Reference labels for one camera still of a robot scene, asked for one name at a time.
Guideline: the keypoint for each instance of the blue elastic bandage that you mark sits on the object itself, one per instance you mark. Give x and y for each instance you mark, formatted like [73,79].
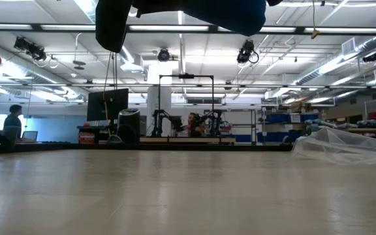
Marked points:
[233,16]

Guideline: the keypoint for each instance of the clear plastic bag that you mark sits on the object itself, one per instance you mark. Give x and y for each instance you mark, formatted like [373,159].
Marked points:
[344,147]

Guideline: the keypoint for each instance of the black monitor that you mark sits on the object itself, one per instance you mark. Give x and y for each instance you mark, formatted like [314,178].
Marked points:
[106,104]

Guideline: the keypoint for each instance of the overhead light bar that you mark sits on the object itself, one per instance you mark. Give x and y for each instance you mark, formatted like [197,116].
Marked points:
[212,28]

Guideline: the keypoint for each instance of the black tower fan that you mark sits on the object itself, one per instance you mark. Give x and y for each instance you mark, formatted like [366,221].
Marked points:
[129,124]

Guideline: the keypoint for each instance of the red storage shelf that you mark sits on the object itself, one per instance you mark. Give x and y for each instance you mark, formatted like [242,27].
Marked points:
[86,137]

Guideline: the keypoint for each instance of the person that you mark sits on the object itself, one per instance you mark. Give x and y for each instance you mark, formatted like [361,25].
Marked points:
[11,120]
[194,125]

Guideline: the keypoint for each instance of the blue storage bin shelf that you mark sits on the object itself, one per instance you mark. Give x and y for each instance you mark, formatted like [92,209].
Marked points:
[286,117]

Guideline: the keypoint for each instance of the black ceiling-mounted camera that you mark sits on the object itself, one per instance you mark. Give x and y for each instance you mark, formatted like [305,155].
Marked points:
[29,49]
[163,54]
[246,52]

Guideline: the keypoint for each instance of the black frame bracket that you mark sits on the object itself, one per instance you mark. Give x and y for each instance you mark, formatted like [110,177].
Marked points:
[114,139]
[286,141]

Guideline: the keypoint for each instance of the black aluminium table frame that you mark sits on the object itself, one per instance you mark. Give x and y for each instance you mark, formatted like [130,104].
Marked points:
[60,147]

